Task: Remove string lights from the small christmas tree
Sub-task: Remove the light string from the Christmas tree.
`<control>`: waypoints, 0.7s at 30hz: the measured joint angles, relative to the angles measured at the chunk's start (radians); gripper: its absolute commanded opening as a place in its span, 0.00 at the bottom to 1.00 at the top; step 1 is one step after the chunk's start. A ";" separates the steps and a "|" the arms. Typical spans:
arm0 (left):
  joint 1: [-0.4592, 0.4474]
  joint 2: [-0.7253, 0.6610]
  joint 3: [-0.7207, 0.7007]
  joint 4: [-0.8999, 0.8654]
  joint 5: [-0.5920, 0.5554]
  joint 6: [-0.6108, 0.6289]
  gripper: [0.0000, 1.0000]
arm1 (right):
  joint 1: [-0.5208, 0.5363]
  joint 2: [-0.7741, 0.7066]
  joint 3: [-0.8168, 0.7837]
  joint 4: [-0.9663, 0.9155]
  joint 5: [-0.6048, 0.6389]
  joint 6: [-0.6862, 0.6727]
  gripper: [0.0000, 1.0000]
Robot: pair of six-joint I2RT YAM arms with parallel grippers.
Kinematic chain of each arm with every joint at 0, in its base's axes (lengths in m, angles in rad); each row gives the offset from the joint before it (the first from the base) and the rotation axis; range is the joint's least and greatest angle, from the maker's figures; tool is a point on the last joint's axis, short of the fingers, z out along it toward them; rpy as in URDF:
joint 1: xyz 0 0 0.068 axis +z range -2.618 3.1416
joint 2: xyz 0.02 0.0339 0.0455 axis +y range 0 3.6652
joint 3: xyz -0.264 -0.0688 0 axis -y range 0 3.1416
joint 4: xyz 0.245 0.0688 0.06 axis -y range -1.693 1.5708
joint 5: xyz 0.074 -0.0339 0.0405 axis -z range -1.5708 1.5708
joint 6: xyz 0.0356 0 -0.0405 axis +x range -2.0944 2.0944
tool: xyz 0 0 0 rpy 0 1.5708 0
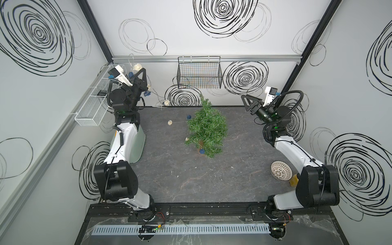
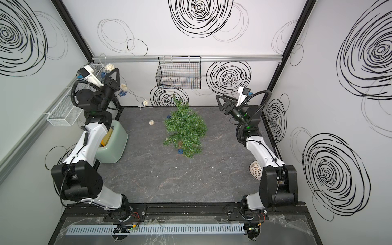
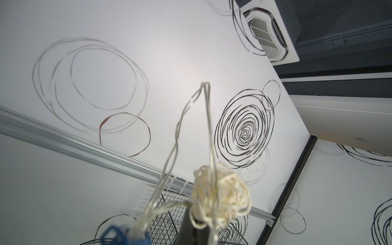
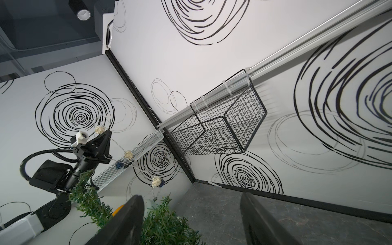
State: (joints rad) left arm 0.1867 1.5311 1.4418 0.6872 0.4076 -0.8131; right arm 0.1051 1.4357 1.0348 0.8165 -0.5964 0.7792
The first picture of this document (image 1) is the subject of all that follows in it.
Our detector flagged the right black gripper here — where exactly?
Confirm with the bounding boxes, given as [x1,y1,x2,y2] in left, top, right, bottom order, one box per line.
[242,95,274,131]

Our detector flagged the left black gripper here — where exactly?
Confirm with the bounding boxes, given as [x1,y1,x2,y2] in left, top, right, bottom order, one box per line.
[125,70,148,115]

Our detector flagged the string lights with rattan balls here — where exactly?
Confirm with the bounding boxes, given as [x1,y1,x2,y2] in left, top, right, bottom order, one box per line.
[127,53,206,154]

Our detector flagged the small green christmas tree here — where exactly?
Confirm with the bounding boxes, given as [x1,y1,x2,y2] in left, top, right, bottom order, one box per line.
[185,95,228,158]

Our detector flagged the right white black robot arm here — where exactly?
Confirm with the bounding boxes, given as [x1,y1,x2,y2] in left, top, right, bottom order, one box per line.
[241,90,340,211]

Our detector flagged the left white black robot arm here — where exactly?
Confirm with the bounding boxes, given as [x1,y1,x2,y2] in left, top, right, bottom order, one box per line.
[94,65,157,222]

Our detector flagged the small black item in shelf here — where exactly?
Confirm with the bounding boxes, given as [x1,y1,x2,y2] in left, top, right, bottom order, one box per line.
[97,90,107,97]

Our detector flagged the white round strainer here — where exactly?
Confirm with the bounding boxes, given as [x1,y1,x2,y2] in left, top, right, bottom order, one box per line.
[270,161,293,181]

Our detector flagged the yellow jar black lid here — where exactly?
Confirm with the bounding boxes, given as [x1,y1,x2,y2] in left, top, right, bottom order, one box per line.
[288,174,299,187]

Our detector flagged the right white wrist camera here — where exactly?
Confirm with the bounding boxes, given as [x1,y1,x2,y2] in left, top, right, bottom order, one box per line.
[263,86,280,107]

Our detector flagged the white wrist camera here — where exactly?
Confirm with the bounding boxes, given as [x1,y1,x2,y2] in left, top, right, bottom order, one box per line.
[263,86,280,107]
[108,65,133,87]

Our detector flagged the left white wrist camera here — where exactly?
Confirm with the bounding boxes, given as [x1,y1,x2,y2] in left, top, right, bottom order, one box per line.
[108,65,133,87]

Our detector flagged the aluminium wall rail back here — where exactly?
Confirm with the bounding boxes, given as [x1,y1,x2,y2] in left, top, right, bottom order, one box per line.
[112,55,302,63]

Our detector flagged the aluminium wall rail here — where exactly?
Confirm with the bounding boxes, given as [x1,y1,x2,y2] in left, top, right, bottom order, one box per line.
[112,55,302,63]
[0,65,111,229]

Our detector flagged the black wire wall basket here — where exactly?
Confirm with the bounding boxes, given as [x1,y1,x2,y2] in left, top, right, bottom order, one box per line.
[176,61,223,89]

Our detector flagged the white wire wall shelf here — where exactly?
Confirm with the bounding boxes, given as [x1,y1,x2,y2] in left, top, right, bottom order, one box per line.
[75,63,116,127]

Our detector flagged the black left corner post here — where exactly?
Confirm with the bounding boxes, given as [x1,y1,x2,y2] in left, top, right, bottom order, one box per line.
[77,0,113,63]

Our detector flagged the black corner frame post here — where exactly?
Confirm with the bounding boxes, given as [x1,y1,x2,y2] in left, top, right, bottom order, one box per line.
[281,0,342,94]

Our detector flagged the grey slotted cable duct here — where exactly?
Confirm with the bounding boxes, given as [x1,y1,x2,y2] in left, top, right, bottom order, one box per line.
[91,224,271,235]

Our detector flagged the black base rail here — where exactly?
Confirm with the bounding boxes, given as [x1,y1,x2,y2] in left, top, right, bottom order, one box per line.
[85,201,332,222]

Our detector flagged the aluminium wall rail left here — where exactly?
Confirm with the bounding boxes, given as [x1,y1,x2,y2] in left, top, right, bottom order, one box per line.
[0,65,111,229]

